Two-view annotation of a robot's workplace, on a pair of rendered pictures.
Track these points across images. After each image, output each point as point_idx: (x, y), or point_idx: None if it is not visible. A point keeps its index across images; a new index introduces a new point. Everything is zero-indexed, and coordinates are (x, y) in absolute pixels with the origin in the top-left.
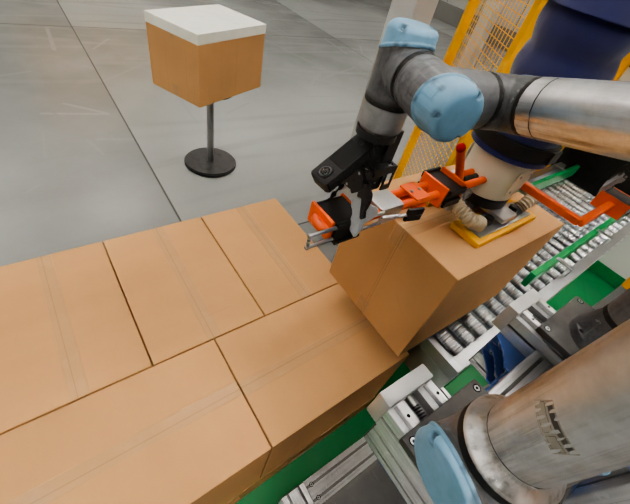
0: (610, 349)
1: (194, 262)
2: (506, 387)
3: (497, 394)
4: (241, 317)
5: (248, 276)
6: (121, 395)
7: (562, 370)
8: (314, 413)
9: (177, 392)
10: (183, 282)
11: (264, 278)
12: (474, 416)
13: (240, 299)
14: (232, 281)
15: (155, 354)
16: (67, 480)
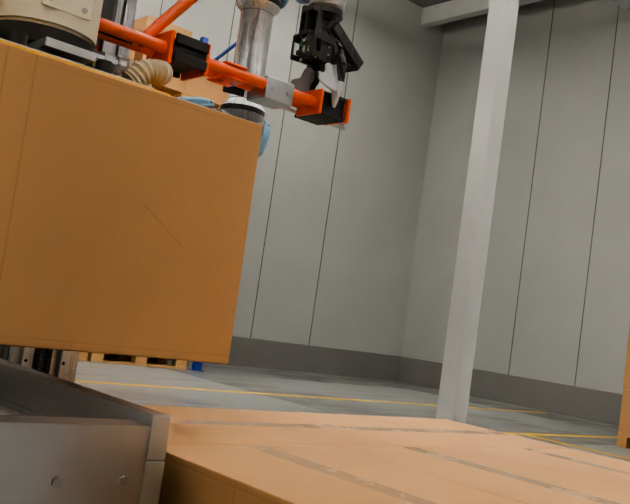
0: (268, 40)
1: (541, 491)
2: None
3: (243, 102)
4: (379, 449)
5: (402, 469)
6: (483, 443)
7: (264, 58)
8: (230, 409)
9: (420, 436)
10: (526, 478)
11: (363, 464)
12: (260, 106)
13: (396, 458)
14: (431, 470)
15: (479, 450)
16: (475, 432)
